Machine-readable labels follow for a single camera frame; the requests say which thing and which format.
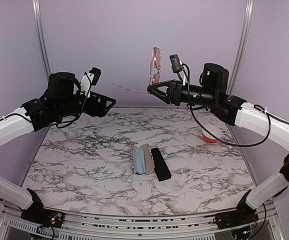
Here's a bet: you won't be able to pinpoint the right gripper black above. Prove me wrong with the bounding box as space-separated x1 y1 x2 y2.
147 79 218 108

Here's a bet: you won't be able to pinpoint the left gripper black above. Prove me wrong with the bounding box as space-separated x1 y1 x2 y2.
55 91 116 118

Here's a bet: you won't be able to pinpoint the pink frame sunglasses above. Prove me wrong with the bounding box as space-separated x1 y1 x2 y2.
112 46 162 95

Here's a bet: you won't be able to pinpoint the blue cleaning cloth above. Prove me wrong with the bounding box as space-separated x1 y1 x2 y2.
132 146 145 175

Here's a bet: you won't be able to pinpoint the striped flag glasses pouch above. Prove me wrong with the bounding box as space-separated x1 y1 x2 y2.
130 143 155 175

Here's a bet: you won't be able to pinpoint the black glasses case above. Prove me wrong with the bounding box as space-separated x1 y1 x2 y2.
151 147 172 182

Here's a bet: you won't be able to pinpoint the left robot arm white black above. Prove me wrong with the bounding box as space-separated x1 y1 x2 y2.
0 67 116 228

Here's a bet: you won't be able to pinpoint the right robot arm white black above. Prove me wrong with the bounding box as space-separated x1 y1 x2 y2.
147 62 289 229

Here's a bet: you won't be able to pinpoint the orange white bowl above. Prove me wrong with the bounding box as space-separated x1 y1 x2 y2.
202 125 223 143

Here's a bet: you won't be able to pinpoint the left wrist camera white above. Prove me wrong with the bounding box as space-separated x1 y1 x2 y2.
80 67 102 98

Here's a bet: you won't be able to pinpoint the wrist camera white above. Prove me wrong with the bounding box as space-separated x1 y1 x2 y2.
80 67 102 98
169 54 190 86

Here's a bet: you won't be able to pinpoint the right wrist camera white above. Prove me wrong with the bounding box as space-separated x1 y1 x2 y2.
169 54 190 86

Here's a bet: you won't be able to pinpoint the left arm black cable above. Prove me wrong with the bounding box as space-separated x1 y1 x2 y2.
0 112 85 130

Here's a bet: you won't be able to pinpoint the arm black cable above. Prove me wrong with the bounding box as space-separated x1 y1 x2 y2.
0 112 85 130
186 103 289 148

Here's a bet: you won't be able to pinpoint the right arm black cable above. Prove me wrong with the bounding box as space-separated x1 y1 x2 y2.
186 103 289 148

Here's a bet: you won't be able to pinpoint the right aluminium frame post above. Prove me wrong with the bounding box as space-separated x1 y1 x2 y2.
227 0 254 95

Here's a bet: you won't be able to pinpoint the aluminium frame post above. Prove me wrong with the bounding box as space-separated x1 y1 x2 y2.
32 0 51 78
227 0 254 95

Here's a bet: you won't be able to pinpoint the left aluminium frame post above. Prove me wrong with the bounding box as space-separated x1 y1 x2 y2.
32 0 51 78

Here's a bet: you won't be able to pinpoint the front aluminium rail base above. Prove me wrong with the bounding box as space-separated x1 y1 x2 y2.
0 202 286 240

